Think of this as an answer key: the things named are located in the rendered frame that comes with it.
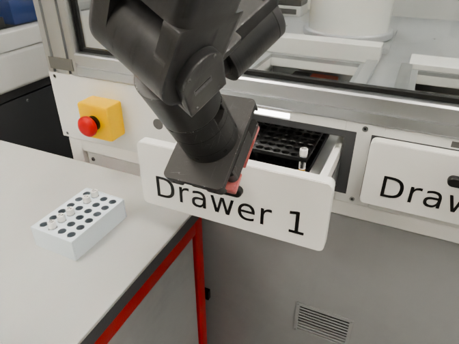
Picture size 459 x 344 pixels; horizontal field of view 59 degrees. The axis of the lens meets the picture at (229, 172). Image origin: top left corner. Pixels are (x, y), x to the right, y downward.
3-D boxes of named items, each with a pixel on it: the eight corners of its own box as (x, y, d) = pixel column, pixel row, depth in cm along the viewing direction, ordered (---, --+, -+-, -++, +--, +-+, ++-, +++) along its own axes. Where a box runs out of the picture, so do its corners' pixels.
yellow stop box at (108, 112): (110, 144, 78) (104, 109, 75) (80, 137, 81) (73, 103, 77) (126, 134, 82) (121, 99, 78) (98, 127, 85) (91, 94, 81)
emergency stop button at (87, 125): (93, 140, 76) (90, 120, 74) (77, 136, 78) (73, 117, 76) (104, 134, 79) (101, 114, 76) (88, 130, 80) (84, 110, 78)
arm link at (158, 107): (113, 69, 31) (156, 105, 29) (177, 10, 32) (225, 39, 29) (152, 117, 37) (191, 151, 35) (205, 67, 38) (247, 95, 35)
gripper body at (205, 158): (260, 109, 42) (243, 62, 36) (227, 198, 39) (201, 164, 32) (205, 100, 45) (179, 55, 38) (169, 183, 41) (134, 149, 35)
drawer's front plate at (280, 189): (322, 252, 55) (333, 184, 50) (143, 201, 66) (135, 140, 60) (325, 244, 57) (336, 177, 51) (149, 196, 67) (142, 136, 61)
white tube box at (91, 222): (76, 261, 62) (70, 242, 60) (35, 245, 65) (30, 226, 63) (127, 216, 72) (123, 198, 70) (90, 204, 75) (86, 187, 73)
